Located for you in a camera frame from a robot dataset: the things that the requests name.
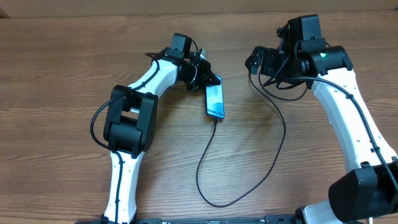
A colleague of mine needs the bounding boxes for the black charger cable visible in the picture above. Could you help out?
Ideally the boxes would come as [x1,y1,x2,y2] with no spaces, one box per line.
[195,67,308,208]

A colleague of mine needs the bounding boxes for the blue Samsung smartphone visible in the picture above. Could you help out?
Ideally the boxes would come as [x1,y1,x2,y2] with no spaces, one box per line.
[205,75,224,119]

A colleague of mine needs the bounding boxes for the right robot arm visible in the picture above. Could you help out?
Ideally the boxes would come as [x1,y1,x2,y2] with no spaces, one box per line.
[245,14,397,223]

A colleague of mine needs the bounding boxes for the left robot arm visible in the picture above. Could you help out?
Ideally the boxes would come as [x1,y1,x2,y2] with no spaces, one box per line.
[99,33,224,223]

